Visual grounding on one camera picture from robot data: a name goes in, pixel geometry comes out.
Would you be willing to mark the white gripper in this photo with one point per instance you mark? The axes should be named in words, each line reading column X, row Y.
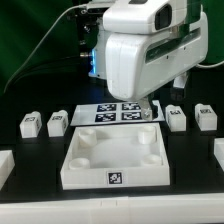
column 137, row 65

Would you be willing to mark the white square tabletop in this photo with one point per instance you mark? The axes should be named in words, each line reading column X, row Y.
column 131, row 155

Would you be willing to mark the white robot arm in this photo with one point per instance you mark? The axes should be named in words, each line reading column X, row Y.
column 139, row 17

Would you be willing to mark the white sheet with markers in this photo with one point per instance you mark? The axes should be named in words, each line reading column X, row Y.
column 107, row 113

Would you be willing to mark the white obstacle block right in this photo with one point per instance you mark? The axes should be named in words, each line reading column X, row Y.
column 219, row 151

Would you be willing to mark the white obstacle block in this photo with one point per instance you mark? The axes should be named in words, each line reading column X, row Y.
column 6, row 166
column 219, row 151

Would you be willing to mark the white obstacle block left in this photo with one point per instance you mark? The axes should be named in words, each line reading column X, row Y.
column 6, row 166

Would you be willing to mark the white front fence rail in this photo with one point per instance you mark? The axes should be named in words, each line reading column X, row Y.
column 173, row 209

